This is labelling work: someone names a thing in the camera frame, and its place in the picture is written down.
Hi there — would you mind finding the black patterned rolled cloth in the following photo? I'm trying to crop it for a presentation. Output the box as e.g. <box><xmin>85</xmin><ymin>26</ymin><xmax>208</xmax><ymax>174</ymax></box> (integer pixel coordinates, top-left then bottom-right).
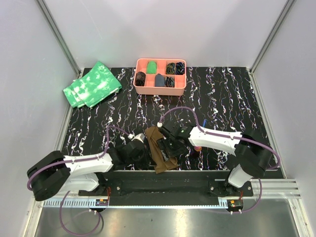
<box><xmin>165</xmin><ymin>77</ymin><xmax>175</xmax><ymax>88</ymax></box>

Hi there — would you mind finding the black multicolour rolled cloth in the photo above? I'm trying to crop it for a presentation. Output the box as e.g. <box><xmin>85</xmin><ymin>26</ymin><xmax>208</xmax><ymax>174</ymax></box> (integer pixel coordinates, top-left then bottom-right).
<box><xmin>165</xmin><ymin>62</ymin><xmax>176</xmax><ymax>75</ymax></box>

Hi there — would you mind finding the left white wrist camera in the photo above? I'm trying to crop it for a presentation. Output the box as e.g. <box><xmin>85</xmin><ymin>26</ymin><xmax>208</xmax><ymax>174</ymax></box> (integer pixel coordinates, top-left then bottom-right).
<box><xmin>128</xmin><ymin>133</ymin><xmax>145</xmax><ymax>142</ymax></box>

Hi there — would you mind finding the green white patterned cloth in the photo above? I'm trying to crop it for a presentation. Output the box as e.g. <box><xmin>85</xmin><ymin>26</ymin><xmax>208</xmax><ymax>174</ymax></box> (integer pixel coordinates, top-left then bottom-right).
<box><xmin>63</xmin><ymin>61</ymin><xmax>122</xmax><ymax>108</ymax></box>

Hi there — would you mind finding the brown cloth napkin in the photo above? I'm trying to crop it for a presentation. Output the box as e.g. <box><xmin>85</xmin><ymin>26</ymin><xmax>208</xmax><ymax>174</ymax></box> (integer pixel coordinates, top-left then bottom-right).
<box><xmin>145</xmin><ymin>126</ymin><xmax>178</xmax><ymax>174</ymax></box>

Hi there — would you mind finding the dark brown rolled cloth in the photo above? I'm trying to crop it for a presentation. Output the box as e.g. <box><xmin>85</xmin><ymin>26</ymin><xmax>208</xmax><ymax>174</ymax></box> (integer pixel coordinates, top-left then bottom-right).
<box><xmin>135</xmin><ymin>71</ymin><xmax>146</xmax><ymax>86</ymax></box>

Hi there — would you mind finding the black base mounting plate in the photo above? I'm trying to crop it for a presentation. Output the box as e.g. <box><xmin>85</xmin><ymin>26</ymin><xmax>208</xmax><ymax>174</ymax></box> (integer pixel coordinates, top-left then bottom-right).
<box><xmin>79</xmin><ymin>171</ymin><xmax>253</xmax><ymax>208</ymax></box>

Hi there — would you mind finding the black marble pattern mat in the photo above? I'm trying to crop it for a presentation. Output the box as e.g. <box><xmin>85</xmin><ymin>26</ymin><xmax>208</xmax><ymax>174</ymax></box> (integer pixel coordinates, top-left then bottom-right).
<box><xmin>60</xmin><ymin>67</ymin><xmax>269</xmax><ymax>156</ymax></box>

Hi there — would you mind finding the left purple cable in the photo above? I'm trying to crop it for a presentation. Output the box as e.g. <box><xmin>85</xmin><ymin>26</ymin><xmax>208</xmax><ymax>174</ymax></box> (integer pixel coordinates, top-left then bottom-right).
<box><xmin>27</xmin><ymin>125</ymin><xmax>134</xmax><ymax>234</ymax></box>

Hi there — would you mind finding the blue grey rolled cloth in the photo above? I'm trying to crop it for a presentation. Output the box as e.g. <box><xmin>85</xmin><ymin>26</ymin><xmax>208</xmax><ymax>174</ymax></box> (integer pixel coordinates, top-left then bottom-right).
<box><xmin>155</xmin><ymin>74</ymin><xmax>165</xmax><ymax>87</ymax></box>

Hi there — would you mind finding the pink compartment tray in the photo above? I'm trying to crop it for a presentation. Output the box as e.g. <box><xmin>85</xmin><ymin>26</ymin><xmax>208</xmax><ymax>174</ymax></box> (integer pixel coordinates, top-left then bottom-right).
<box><xmin>133</xmin><ymin>58</ymin><xmax>187</xmax><ymax>96</ymax></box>

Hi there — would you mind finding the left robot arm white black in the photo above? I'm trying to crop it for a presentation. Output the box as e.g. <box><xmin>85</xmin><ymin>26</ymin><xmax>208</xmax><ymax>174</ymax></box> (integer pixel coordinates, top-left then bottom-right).
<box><xmin>27</xmin><ymin>139</ymin><xmax>151</xmax><ymax>201</ymax></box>

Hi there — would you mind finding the black blue rolled cloth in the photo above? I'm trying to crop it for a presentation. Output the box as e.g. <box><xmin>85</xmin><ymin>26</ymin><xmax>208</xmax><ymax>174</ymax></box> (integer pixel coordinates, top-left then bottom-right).
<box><xmin>175</xmin><ymin>62</ymin><xmax>186</xmax><ymax>75</ymax></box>

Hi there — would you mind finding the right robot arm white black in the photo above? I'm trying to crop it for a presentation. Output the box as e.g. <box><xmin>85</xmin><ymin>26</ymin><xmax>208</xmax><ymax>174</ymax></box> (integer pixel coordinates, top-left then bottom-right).
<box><xmin>157</xmin><ymin>121</ymin><xmax>273</xmax><ymax>196</ymax></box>

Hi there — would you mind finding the green rolled cloth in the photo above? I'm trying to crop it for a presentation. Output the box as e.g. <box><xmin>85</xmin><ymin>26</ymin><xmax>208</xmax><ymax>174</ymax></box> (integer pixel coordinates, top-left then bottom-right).
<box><xmin>146</xmin><ymin>61</ymin><xmax>157</xmax><ymax>74</ymax></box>

